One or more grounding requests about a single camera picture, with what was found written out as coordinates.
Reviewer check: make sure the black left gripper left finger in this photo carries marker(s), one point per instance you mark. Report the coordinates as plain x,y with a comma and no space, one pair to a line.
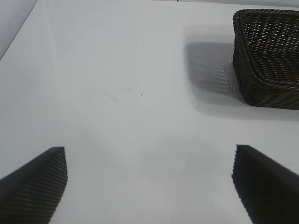
32,186

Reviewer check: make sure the dark brown woven wicker basket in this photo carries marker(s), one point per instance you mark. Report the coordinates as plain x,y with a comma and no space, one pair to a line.
268,70

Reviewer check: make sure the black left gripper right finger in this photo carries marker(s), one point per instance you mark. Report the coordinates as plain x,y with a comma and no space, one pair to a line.
268,191

